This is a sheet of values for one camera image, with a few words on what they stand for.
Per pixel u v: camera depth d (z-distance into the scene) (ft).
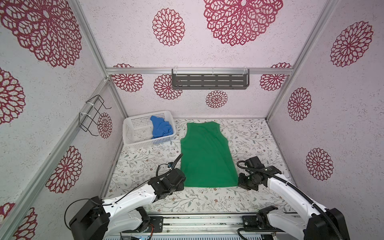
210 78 3.15
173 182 2.05
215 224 2.49
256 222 2.39
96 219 1.31
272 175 1.82
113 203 1.47
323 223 1.30
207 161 3.20
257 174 1.97
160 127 3.48
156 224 2.41
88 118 2.47
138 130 3.71
